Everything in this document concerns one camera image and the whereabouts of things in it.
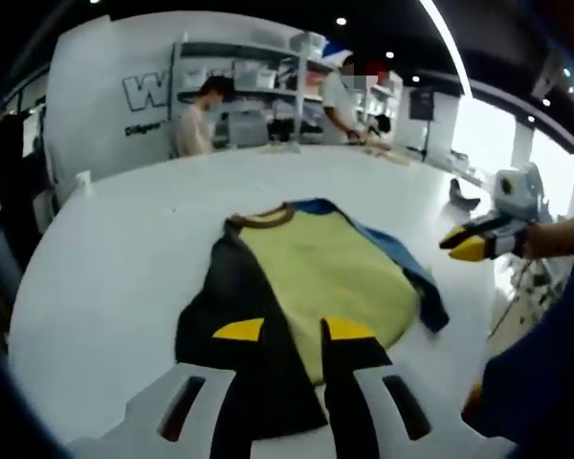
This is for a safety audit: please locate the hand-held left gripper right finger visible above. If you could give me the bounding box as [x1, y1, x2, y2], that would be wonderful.
[320, 315, 480, 459]

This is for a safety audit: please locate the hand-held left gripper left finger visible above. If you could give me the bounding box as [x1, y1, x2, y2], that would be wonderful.
[123, 317, 270, 459]

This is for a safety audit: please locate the yellow grey blue garment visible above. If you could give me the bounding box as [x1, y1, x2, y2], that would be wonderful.
[174, 198, 451, 429]

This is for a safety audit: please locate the person's right hand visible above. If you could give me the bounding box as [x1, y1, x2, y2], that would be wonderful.
[522, 221, 552, 261]

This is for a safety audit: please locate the grey curved object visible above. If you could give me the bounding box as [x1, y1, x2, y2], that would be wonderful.
[447, 178, 482, 210]

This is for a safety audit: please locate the beige cloth pile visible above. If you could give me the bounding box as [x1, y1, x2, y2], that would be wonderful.
[363, 142, 412, 166]

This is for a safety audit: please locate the black sign stand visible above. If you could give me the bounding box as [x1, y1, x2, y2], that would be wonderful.
[408, 88, 435, 162]

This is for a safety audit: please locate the person's blue clothing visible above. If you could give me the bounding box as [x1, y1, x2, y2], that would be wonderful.
[461, 248, 574, 459]

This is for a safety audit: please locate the white shelf rack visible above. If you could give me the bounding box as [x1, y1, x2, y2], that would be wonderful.
[358, 71, 406, 144]

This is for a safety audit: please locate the ceiling strip light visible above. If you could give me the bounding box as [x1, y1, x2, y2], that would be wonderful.
[418, 0, 475, 97]

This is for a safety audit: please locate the yellow folded cloth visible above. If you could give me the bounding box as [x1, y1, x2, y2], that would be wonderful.
[260, 142, 302, 155]

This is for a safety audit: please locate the grey chair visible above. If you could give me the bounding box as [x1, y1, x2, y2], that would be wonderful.
[229, 114, 269, 149]

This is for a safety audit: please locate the grey metal shelf rack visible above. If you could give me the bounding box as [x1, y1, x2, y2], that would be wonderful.
[169, 33, 312, 144]

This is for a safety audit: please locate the right hand-held gripper cable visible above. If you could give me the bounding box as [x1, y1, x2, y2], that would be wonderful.
[487, 257, 530, 339]

